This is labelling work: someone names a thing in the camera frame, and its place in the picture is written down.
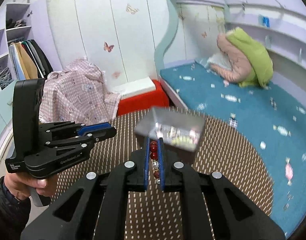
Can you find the pale green bead bracelet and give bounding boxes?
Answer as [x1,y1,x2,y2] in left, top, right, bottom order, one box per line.
[171,135,191,144]

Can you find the dark red bead bracelet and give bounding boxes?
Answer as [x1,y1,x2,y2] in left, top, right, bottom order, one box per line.
[149,140,162,185]

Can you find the person's dark sleeved forearm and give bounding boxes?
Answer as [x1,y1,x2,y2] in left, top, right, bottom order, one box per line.
[0,176,31,239]

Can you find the person's left hand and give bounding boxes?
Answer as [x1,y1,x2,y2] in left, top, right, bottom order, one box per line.
[4,172,58,200]

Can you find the hanging clothes in wardrobe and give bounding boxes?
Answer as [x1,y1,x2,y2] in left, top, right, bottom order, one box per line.
[9,40,53,80]

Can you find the pink checked cloth cover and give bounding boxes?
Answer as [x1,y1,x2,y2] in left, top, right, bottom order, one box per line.
[39,58,121,125]

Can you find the open wardrobe shelves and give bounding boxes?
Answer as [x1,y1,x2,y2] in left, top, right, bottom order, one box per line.
[0,2,33,92]

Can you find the brown polka dot tablecloth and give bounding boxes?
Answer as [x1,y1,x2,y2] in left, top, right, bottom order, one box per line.
[50,107,275,240]

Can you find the teal candy print mattress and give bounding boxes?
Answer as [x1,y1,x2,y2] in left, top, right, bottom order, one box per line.
[160,63,306,237]

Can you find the grey metal tin box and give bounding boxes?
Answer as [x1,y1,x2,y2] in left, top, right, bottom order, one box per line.
[134,107,206,153]

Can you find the white box on stool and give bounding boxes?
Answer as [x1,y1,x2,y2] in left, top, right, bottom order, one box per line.
[112,77,156,100]

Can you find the red stool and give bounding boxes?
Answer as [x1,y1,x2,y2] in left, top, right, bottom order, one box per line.
[116,80,170,116]

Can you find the pink and green folded quilt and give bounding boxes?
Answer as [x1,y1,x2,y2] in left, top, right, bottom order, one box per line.
[214,27,273,88]

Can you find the white pillow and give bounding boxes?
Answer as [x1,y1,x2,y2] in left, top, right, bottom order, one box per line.
[205,52,232,72]

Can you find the blue item on shelf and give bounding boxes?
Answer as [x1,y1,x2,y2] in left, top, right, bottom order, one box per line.
[258,15,270,28]

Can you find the teal bunk bed frame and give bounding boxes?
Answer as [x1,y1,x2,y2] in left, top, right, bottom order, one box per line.
[154,0,179,75]

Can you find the lilac wall shelf unit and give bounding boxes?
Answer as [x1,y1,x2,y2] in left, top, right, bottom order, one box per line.
[177,0,306,91]

